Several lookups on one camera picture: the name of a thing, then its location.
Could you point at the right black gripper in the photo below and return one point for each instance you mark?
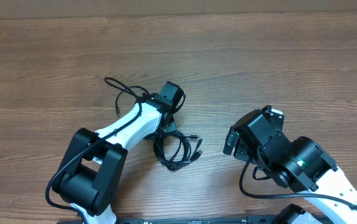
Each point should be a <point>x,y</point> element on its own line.
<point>240,152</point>

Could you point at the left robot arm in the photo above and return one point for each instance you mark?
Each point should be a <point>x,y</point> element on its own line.
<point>88,176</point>

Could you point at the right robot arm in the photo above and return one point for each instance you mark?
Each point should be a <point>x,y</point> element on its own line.
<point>301,165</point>

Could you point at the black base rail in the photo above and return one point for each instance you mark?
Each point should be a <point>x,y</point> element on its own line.
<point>250,219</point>

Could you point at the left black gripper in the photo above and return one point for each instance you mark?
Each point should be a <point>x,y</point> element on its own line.
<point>171,127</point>

